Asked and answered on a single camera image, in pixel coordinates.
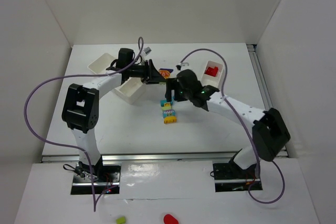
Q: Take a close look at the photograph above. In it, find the orange sun round lego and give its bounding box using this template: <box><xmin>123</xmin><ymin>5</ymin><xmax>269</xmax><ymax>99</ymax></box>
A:
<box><xmin>159</xmin><ymin>71</ymin><xmax>171</xmax><ymax>79</ymax></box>

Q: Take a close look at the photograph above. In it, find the purple lego piece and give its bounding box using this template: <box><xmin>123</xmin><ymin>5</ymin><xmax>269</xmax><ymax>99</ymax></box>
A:
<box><xmin>159</xmin><ymin>68</ymin><xmax>174</xmax><ymax>73</ymax></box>

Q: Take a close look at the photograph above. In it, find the red lego brick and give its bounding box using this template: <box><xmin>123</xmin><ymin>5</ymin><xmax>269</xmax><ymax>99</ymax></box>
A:
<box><xmin>205</xmin><ymin>67</ymin><xmax>214</xmax><ymax>76</ymax></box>
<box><xmin>213</xmin><ymin>67</ymin><xmax>219</xmax><ymax>77</ymax></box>

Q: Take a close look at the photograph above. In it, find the teal flower lego brick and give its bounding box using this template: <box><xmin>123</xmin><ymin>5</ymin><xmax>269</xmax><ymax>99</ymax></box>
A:
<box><xmin>162</xmin><ymin>109</ymin><xmax>176</xmax><ymax>118</ymax></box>

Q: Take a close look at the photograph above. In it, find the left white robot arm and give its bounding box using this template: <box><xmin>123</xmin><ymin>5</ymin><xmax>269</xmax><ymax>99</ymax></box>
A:
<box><xmin>61</xmin><ymin>48</ymin><xmax>165</xmax><ymax>177</ymax></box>

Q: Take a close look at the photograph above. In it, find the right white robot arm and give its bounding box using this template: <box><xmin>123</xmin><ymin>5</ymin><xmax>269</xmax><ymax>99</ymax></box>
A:
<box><xmin>165</xmin><ymin>69</ymin><xmax>291</xmax><ymax>176</ymax></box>

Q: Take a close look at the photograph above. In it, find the left white divided container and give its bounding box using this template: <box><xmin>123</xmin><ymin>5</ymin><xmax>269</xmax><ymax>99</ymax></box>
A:
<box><xmin>88</xmin><ymin>53</ymin><xmax>145</xmax><ymax>104</ymax></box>

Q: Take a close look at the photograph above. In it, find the white divided container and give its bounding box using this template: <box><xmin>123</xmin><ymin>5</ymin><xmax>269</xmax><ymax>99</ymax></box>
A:
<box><xmin>88</xmin><ymin>53</ymin><xmax>145</xmax><ymax>104</ymax></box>
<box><xmin>201</xmin><ymin>61</ymin><xmax>225</xmax><ymax>89</ymax></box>

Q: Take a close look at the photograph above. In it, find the teal and green lego stack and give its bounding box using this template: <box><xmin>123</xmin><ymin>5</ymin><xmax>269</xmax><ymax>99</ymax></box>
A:
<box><xmin>160</xmin><ymin>100</ymin><xmax>173</xmax><ymax>111</ymax></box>

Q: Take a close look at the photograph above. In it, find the right white divided container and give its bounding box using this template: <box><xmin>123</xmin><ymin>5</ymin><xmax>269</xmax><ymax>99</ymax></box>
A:
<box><xmin>201</xmin><ymin>61</ymin><xmax>225</xmax><ymax>89</ymax></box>

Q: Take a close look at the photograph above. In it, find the red round piece foreground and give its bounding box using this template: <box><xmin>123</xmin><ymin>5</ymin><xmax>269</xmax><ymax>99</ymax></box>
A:
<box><xmin>163</xmin><ymin>214</ymin><xmax>179</xmax><ymax>224</ymax></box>

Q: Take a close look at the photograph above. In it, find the green lego on foreground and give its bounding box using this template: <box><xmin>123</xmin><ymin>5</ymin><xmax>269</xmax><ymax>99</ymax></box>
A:
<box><xmin>115</xmin><ymin>216</ymin><xmax>127</xmax><ymax>224</ymax></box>

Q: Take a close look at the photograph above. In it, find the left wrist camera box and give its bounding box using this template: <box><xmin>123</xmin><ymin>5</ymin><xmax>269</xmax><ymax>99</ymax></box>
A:
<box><xmin>143</xmin><ymin>47</ymin><xmax>152</xmax><ymax>55</ymax></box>

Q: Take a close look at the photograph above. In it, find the aluminium rail front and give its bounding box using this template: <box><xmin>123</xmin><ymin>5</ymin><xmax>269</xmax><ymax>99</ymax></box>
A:
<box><xmin>41</xmin><ymin>152</ymin><xmax>234</xmax><ymax>165</ymax></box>

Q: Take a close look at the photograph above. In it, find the aluminium rail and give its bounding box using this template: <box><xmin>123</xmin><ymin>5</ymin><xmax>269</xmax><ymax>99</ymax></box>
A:
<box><xmin>41</xmin><ymin>152</ymin><xmax>234</xmax><ymax>165</ymax></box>
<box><xmin>246</xmin><ymin>43</ymin><xmax>290</xmax><ymax>159</ymax></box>

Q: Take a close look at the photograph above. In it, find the aluminium rail right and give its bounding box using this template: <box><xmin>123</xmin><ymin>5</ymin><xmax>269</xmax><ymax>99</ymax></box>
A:
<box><xmin>246</xmin><ymin>43</ymin><xmax>290</xmax><ymax>159</ymax></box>

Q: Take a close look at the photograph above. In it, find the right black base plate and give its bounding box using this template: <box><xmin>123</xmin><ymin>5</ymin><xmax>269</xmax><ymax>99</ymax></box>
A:
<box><xmin>209</xmin><ymin>163</ymin><xmax>263</xmax><ymax>193</ymax></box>

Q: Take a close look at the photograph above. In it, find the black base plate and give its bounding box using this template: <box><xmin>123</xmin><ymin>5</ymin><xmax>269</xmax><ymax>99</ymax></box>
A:
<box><xmin>70</xmin><ymin>164</ymin><xmax>121</xmax><ymax>195</ymax></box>
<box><xmin>209</xmin><ymin>163</ymin><xmax>263</xmax><ymax>193</ymax></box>

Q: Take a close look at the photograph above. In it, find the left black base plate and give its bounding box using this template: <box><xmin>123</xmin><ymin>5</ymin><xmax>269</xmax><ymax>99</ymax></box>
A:
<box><xmin>70</xmin><ymin>164</ymin><xmax>121</xmax><ymax>195</ymax></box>

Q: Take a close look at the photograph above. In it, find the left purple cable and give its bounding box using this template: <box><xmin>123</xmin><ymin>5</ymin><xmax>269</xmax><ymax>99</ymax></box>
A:
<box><xmin>24</xmin><ymin>36</ymin><xmax>144</xmax><ymax>212</ymax></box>

